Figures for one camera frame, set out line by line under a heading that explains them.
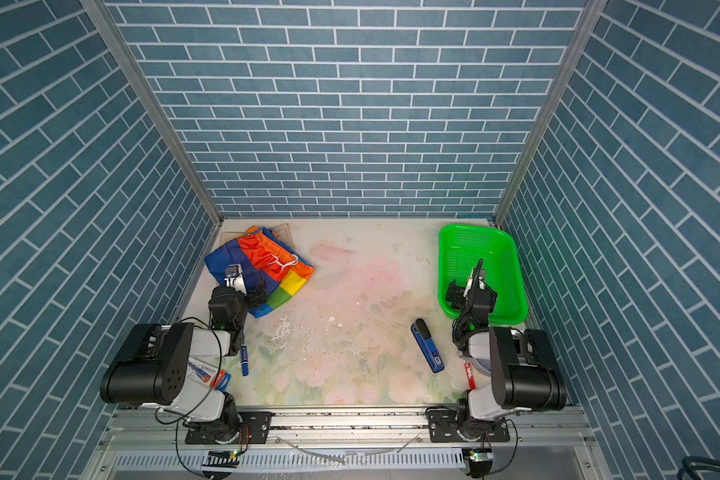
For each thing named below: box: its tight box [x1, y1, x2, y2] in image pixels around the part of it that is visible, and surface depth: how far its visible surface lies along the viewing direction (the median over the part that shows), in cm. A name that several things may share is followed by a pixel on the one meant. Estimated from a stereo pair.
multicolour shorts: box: [204, 226, 315, 319], surface depth 101 cm
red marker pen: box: [464, 362, 477, 391], surface depth 84 cm
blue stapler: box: [411, 318, 445, 373], surface depth 87 cm
